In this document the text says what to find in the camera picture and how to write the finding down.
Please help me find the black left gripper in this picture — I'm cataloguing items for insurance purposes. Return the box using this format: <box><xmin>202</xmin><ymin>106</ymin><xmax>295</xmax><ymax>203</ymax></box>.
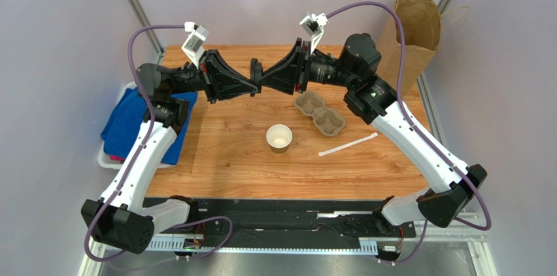
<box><xmin>169</xmin><ymin>50</ymin><xmax>258</xmax><ymax>105</ymax></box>

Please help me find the black plastic cup lid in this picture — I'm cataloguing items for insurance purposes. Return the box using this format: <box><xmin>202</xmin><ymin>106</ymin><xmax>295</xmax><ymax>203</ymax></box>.
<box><xmin>250</xmin><ymin>58</ymin><xmax>263</xmax><ymax>97</ymax></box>

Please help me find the brown paper coffee cup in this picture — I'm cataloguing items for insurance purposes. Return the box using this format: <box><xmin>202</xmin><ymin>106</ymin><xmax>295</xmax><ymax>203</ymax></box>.
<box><xmin>265</xmin><ymin>124</ymin><xmax>293</xmax><ymax>154</ymax></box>

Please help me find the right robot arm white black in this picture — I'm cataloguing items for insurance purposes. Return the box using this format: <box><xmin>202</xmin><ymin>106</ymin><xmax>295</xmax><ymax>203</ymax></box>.
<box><xmin>250</xmin><ymin>33</ymin><xmax>487</xmax><ymax>230</ymax></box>

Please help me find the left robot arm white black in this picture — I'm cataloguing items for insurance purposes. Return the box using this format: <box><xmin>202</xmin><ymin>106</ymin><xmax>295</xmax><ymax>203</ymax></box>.
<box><xmin>80</xmin><ymin>50</ymin><xmax>262</xmax><ymax>254</ymax></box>

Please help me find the grey pulp cup carrier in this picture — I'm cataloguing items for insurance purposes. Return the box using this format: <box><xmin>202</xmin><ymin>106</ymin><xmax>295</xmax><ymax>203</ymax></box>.
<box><xmin>294</xmin><ymin>91</ymin><xmax>346</xmax><ymax>137</ymax></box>

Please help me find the blue folded cloth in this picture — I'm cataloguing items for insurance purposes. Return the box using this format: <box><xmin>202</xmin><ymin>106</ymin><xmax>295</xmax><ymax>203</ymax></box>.
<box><xmin>101</xmin><ymin>85</ymin><xmax>198</xmax><ymax>165</ymax></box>

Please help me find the white paper wrapped straw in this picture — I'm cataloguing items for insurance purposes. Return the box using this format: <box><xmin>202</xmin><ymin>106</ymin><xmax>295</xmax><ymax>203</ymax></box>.
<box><xmin>318</xmin><ymin>132</ymin><xmax>378</xmax><ymax>157</ymax></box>

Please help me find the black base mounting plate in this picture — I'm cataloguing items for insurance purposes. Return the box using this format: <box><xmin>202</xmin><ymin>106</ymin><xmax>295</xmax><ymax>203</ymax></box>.
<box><xmin>169</xmin><ymin>198</ymin><xmax>417</xmax><ymax>250</ymax></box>

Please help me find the white plastic basket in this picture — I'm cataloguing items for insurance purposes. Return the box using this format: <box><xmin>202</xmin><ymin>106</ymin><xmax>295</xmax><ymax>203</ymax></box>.
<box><xmin>97</xmin><ymin>80</ymin><xmax>175</xmax><ymax>171</ymax></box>

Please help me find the brown paper bag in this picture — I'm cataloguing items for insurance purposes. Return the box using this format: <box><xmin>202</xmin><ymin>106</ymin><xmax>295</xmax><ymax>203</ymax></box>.
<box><xmin>376</xmin><ymin>0</ymin><xmax>444</xmax><ymax>96</ymax></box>

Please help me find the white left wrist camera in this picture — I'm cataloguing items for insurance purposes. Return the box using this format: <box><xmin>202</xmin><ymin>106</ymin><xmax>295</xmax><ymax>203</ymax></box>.
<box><xmin>181</xmin><ymin>22</ymin><xmax>209</xmax><ymax>68</ymax></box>

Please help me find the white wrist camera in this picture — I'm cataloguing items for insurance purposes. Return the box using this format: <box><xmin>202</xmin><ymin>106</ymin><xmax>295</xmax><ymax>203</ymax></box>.
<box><xmin>181</xmin><ymin>22</ymin><xmax>209</xmax><ymax>68</ymax></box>
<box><xmin>299</xmin><ymin>12</ymin><xmax>328</xmax><ymax>54</ymax></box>

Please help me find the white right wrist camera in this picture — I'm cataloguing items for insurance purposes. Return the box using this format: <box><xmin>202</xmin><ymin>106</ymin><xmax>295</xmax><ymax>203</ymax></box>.
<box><xmin>299</xmin><ymin>12</ymin><xmax>328</xmax><ymax>54</ymax></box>

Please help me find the aluminium frame rail front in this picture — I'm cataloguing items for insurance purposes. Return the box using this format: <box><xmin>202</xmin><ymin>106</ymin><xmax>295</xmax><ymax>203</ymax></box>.
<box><xmin>93</xmin><ymin>199</ymin><xmax>496</xmax><ymax>275</ymax></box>

